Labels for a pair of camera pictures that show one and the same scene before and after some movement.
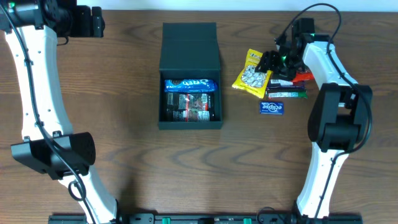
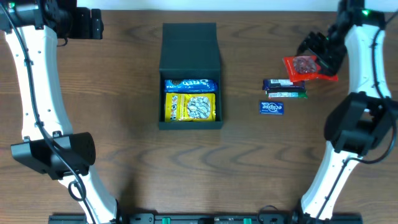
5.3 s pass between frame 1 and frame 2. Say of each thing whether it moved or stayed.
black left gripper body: stayed
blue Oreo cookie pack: stayed
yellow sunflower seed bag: moved
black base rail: stayed
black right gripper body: moved
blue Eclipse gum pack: stayed
